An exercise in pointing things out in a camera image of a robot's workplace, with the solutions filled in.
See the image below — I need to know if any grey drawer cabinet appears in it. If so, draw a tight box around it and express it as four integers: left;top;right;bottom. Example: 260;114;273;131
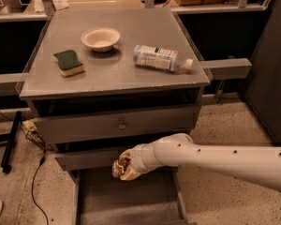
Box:
16;7;214;225

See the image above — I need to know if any white paper bowl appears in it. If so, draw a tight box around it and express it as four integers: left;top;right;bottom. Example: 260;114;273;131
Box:
81;27;120;53

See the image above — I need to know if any crushed orange soda can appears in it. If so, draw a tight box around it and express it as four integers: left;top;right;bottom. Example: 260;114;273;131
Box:
112;157;130;178

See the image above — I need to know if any middle grey drawer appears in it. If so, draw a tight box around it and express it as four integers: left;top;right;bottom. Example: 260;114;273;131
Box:
54;139;190;172

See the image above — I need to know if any black cable on floor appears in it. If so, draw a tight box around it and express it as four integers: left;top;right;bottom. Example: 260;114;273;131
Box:
31;155;51;225

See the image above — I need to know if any top grey drawer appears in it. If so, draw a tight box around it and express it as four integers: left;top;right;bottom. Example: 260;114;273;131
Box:
34;104;200;144

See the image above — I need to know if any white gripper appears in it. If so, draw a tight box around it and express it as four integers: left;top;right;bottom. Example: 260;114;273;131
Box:
119;143;163;181

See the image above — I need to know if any green and yellow sponge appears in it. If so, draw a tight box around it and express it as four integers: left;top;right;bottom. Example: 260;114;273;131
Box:
53;50;85;77

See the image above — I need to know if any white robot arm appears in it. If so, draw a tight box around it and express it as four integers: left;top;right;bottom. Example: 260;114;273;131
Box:
113;133;281;192

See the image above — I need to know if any white crumpled cloth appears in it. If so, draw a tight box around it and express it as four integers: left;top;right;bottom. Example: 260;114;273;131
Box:
52;0;69;10

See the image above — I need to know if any bottom grey open drawer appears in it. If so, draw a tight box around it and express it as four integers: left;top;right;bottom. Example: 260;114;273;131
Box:
71;165;187;225

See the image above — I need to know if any grey horizontal rail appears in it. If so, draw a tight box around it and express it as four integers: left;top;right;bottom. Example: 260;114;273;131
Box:
200;58;252;81

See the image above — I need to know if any black metal bar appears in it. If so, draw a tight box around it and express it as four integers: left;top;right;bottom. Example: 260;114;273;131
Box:
1;111;22;173

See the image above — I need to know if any plastic bottle with label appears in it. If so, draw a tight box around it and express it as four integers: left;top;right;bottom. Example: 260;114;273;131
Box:
133;45;193;73

